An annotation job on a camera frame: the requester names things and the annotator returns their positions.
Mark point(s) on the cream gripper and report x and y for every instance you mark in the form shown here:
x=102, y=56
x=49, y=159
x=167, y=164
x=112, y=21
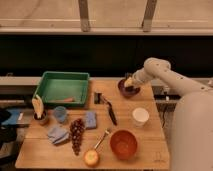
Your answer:
x=128, y=82

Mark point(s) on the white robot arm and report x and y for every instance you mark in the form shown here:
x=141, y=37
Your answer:
x=192, y=126

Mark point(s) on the purple bowl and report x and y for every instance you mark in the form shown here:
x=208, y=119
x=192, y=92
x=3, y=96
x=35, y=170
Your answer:
x=127, y=94

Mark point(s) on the orange bowl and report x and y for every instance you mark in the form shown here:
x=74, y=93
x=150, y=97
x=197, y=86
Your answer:
x=123, y=144

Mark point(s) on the white paper cup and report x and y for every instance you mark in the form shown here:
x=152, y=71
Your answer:
x=140, y=116

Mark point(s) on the small black square block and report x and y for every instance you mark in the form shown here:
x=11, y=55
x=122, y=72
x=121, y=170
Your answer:
x=97, y=98

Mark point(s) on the blue sponge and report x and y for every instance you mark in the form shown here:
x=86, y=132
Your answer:
x=90, y=120

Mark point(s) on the metal spoon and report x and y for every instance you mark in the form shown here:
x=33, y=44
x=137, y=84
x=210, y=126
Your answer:
x=106, y=133

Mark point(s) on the orange carrot stick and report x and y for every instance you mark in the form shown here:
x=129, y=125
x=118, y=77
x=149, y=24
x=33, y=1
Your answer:
x=66, y=100

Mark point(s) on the dark red grape bunch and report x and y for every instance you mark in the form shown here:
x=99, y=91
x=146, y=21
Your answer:
x=76, y=130

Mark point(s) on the green plastic tray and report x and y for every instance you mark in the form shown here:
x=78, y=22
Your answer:
x=60, y=85

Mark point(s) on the blue plastic cup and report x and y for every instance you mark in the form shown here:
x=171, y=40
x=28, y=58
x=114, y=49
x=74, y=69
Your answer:
x=60, y=113

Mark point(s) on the yellow apple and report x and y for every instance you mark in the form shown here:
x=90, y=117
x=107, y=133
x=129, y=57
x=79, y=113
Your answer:
x=91, y=158

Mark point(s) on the crumpled blue cloth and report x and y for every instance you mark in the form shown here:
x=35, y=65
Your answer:
x=57, y=134

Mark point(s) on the blue box at left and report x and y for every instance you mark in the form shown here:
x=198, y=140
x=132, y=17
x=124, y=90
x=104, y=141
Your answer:
x=17, y=118

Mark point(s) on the black handled knife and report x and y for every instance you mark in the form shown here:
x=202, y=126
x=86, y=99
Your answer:
x=110, y=110

